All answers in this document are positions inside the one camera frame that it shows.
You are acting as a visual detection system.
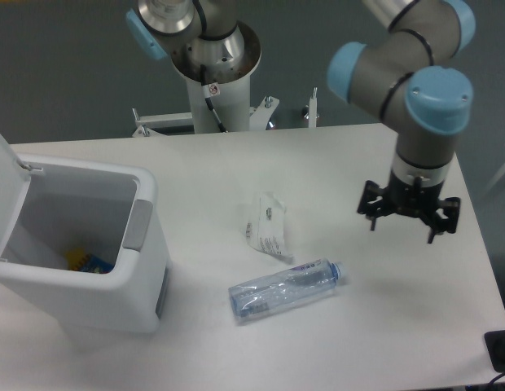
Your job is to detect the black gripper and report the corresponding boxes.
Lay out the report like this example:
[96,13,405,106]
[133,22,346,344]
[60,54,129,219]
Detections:
[357,171,461,244]

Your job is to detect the white push-lid trash can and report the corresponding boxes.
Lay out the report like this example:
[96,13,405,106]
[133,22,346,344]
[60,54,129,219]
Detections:
[0,134,169,332]

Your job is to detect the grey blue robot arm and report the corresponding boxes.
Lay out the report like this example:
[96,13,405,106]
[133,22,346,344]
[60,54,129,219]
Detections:
[125,1,476,236]

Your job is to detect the yellow blue trash in can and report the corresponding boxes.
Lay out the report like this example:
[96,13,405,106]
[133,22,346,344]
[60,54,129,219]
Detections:
[64,248,114,274]

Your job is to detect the crumpled white paper wrapper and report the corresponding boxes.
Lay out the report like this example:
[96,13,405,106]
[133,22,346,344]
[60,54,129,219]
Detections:
[245,191,293,264]

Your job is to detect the black device at table edge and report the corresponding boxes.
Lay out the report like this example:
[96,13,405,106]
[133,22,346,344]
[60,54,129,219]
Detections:
[484,330,505,372]

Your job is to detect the crushed clear plastic bottle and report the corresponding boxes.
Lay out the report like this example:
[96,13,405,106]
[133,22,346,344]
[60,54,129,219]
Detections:
[228,258,345,323]

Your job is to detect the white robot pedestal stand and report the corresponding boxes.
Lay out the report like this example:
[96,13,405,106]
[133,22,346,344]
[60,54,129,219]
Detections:
[131,20,322,138]

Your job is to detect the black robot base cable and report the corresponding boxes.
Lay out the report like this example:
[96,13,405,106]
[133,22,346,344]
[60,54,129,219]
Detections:
[198,63,229,134]

